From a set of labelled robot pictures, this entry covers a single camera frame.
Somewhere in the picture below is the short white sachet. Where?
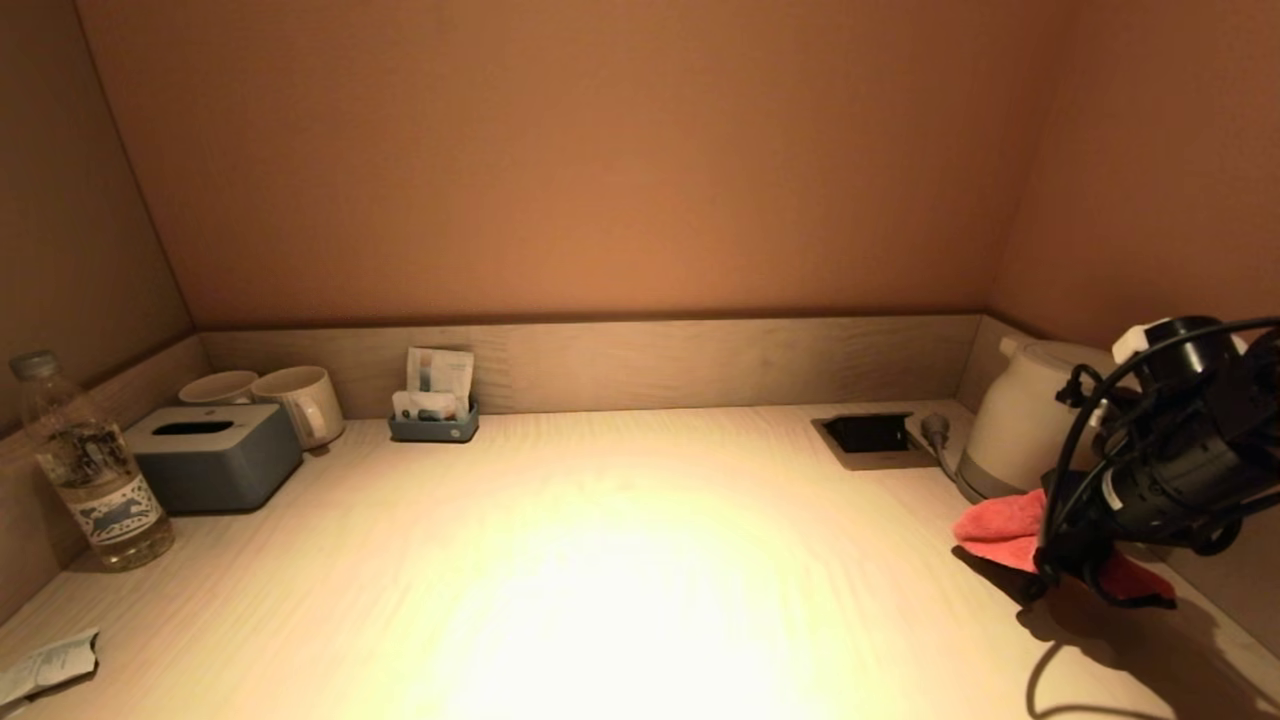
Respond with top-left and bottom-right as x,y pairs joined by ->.
393,391 -> 461,424

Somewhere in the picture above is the red cloth with black trim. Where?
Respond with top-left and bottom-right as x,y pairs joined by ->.
952,488 -> 1179,609

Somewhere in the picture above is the grey kettle base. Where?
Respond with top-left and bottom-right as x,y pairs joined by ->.
952,468 -> 1046,506

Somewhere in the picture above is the white mug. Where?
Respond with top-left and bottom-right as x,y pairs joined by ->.
252,367 -> 347,452
180,371 -> 261,408

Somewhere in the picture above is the grey tissue box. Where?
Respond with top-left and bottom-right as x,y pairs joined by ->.
126,404 -> 305,516

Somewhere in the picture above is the recessed black power socket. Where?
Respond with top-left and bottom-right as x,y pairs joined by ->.
810,413 -> 937,472

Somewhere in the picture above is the thin black cable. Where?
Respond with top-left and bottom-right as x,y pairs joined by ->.
1036,316 -> 1280,581

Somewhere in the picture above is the tall white sachet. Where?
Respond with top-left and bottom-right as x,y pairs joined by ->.
406,348 -> 476,421

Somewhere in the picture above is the clear plastic water bottle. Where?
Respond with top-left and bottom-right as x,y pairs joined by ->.
10,350 -> 176,572

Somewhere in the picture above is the crumpled white paper wrapper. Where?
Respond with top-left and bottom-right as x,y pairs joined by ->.
0,627 -> 103,709

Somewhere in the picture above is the small grey sachet tray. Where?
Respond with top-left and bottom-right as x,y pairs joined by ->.
389,400 -> 480,445

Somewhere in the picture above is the white electric kettle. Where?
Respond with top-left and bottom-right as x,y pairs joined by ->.
958,338 -> 1126,504

